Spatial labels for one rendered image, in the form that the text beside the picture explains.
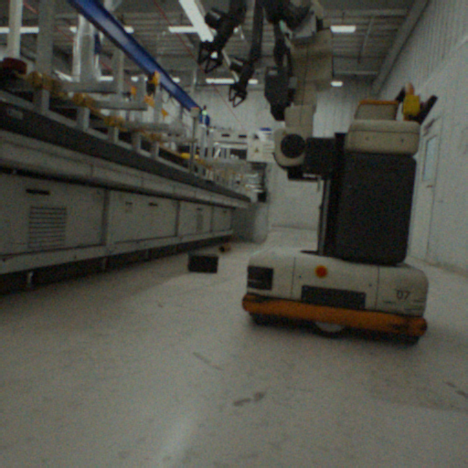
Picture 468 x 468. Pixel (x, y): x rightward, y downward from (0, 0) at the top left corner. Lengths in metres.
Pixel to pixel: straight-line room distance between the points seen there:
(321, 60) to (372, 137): 0.45
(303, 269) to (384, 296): 0.30
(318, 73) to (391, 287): 0.92
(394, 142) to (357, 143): 0.13
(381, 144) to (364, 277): 0.48
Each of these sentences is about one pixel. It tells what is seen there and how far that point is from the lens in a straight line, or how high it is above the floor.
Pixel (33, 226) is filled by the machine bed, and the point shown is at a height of 0.29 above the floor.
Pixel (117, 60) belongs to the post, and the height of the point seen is 1.09.
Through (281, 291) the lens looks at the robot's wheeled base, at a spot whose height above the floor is 0.15.
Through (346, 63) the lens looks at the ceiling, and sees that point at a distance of 11.95.
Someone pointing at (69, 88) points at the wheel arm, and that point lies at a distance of 1.54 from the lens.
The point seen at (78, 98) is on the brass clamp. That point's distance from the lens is 1.74.
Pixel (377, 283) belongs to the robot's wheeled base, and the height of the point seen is 0.22.
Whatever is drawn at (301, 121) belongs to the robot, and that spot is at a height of 0.83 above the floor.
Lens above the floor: 0.42
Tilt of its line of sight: 3 degrees down
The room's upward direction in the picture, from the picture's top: 5 degrees clockwise
